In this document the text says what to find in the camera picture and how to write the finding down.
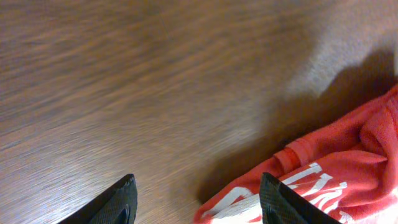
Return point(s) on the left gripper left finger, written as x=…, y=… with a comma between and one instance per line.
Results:
x=116, y=205

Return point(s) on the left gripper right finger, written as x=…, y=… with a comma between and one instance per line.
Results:
x=281, y=205

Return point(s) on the red orange t-shirt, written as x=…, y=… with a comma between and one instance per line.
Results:
x=347, y=169

